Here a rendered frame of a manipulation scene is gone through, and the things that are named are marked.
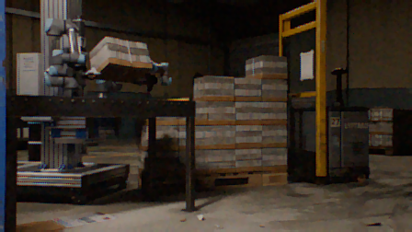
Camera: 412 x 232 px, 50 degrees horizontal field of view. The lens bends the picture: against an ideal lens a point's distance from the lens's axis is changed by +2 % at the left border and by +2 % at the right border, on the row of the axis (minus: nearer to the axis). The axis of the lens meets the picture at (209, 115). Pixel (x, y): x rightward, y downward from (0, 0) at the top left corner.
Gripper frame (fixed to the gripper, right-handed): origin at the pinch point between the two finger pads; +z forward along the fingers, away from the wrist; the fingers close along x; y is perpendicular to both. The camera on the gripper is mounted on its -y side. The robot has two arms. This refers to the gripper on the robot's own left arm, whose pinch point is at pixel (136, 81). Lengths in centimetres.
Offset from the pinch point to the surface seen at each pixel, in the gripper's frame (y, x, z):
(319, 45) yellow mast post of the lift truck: 17, 72, -174
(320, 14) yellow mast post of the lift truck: 46, 84, -174
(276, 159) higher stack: -79, 4, -145
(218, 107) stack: -22, 2, -85
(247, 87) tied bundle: -7, 19, -115
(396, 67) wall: 115, -83, -729
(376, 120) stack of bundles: -6, -79, -552
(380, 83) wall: 99, -128, -730
